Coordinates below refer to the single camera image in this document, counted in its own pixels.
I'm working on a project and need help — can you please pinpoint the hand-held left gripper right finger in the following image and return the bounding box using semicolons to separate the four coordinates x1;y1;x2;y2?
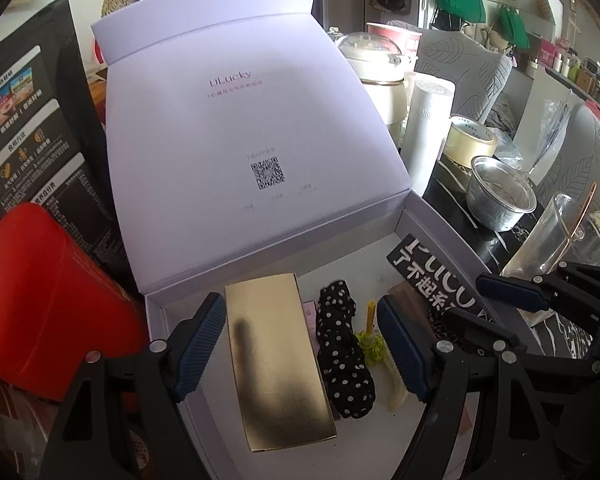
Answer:
375;294;577;480

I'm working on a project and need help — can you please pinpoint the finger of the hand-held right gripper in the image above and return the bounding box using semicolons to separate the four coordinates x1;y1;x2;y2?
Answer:
442;306;600;377
476;259;600;334

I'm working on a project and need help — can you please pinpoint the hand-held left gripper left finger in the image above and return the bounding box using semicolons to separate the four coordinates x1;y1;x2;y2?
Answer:
40;291;228;480

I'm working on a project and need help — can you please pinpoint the yellow green hair tie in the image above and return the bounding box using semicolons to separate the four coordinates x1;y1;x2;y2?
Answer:
357;301;386;367

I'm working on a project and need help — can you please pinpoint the cream hair claw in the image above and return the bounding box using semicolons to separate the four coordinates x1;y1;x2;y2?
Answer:
380;344;412;414

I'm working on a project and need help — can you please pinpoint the black polka dot scrunchie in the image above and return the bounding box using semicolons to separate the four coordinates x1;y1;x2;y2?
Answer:
315;281;377;421

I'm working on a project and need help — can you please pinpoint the gold rectangular box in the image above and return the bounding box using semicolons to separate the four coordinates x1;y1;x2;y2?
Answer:
223;272;339;454

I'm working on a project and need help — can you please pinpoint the black packet with white print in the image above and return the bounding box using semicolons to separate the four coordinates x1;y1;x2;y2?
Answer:
384;232;492;342

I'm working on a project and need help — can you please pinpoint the white gift box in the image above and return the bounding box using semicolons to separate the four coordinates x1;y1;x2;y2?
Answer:
91;0;543;480

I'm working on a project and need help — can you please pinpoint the glass mug with cartoon print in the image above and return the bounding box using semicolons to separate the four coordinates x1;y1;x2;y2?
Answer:
499;192;600;282

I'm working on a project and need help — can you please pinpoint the foil baking cup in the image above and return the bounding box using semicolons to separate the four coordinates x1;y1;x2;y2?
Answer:
467;155;538;232

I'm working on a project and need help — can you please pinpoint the metal stirrer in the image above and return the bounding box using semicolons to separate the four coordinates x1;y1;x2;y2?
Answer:
559;182;599;257

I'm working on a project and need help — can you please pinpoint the red cylindrical canister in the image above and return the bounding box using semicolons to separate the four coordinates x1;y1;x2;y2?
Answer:
0;203;149;402

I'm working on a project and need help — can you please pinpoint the beige tape roll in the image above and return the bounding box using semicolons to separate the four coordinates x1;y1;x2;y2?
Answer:
439;115;499;169

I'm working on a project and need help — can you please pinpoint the grey chair with leaf cover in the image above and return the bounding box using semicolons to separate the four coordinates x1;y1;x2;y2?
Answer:
534;101;600;241
387;20;514;133

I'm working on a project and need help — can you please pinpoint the clear plastic bag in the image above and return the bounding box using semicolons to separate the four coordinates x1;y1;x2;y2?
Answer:
527;99;574;176

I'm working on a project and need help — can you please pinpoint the white ribbed tube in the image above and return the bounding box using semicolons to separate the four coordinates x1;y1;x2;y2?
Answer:
402;78;457;197

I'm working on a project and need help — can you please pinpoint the clear jar brown label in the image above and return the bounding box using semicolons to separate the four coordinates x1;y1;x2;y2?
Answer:
0;374;83;480

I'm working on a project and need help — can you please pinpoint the row of bottles and jars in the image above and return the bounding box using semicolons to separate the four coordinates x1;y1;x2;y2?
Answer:
527;35;600;111

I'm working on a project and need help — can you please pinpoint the white electric cooker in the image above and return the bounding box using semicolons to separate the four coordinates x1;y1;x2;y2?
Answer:
337;31;414;127

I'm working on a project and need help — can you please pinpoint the black printed snack bag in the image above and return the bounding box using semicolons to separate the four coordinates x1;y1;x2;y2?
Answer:
0;0;132;302

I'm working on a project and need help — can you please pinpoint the pink paper cup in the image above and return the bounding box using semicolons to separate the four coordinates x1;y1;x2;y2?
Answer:
365;22;424;69

